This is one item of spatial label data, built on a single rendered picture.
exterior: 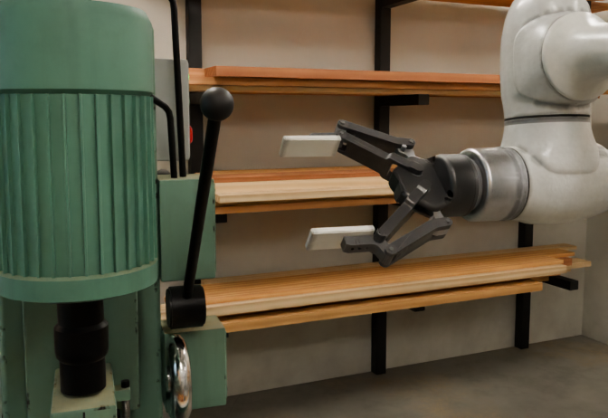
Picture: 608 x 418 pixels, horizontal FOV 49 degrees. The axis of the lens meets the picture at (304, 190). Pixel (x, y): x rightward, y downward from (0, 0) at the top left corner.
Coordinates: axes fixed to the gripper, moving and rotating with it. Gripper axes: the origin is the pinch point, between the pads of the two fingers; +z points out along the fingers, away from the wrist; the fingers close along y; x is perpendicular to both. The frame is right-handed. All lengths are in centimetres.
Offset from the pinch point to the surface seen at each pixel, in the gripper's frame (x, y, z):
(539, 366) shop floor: -252, 82, -216
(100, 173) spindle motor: 0.3, 2.8, 21.4
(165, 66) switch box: -13.3, 37.8, 10.7
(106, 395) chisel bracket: -22.7, -10.7, 21.4
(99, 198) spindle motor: -1.2, 0.7, 21.5
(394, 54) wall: -142, 216, -135
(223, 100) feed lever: 9.3, 4.0, 9.6
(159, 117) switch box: -19.1, 32.5, 11.6
